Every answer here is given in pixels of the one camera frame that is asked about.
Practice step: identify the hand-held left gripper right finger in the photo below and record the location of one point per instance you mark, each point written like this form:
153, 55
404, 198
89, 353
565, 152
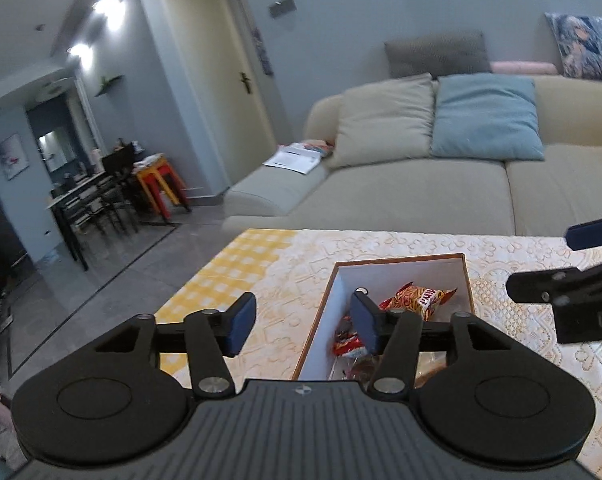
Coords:
363, 320

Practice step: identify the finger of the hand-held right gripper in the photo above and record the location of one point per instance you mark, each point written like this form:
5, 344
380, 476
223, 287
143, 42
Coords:
591, 235
556, 285

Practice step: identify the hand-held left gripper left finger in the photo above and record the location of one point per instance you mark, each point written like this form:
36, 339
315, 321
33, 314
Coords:
241, 322

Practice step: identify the red cartoon snack packet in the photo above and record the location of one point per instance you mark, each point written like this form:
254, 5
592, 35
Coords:
346, 342

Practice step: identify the orange cardboard box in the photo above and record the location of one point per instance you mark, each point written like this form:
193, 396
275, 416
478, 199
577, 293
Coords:
326, 310

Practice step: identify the clear packet of dark dates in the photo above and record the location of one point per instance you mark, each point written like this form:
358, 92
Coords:
363, 370

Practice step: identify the red fries snack packet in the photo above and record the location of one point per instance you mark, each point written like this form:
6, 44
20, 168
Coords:
416, 300

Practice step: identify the white lace tablecloth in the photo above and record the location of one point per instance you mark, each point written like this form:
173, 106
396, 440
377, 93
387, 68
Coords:
506, 245

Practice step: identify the beige sofa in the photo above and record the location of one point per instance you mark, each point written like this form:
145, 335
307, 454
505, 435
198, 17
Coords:
406, 195

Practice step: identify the light blue cushion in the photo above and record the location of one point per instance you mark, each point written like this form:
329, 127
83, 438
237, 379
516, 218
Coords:
486, 117

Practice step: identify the white printed booklet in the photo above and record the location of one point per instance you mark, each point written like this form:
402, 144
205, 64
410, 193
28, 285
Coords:
293, 160

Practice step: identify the red and yellow stool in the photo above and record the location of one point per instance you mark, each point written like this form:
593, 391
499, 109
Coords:
153, 172

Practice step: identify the colourful small booklet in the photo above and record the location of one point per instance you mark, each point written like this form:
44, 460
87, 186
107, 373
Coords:
318, 148

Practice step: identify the pink bolster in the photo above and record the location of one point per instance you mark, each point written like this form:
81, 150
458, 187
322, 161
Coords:
523, 67

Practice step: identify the patterned blue cushion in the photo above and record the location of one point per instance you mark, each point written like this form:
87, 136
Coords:
586, 45

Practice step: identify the black dining chair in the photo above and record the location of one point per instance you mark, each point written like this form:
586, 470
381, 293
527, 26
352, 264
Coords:
116, 170

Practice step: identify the beige cushion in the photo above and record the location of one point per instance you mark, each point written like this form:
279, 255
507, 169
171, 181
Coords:
381, 120

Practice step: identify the black dining table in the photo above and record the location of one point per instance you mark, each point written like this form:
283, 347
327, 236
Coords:
76, 192

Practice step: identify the cream door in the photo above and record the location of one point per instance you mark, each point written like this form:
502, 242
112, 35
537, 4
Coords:
211, 85

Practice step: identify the grey cushion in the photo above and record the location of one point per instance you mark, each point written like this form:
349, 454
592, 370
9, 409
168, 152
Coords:
436, 52

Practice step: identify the round white ceiling lamp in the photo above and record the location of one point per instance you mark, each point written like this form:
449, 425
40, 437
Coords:
53, 90

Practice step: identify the green wall shelf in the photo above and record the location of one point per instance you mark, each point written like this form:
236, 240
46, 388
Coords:
108, 85

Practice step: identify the framed wall picture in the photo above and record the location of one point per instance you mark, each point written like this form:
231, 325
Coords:
12, 157

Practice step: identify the grey wall panel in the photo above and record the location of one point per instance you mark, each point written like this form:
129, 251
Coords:
282, 7

